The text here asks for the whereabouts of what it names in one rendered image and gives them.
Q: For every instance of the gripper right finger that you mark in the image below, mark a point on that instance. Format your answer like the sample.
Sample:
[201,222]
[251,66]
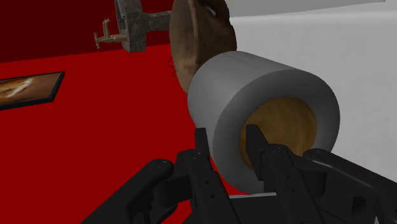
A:
[310,183]

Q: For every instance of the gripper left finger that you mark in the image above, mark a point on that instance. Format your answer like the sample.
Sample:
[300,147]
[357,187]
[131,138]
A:
[201,173]

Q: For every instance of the grey toilet paper roll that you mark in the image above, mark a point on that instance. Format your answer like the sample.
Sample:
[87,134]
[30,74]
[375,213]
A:
[235,102]

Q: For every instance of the round brown wooden table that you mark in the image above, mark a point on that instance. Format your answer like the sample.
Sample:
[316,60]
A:
[192,34]

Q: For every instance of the framed orange wall picture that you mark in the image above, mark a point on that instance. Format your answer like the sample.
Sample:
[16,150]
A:
[28,90]

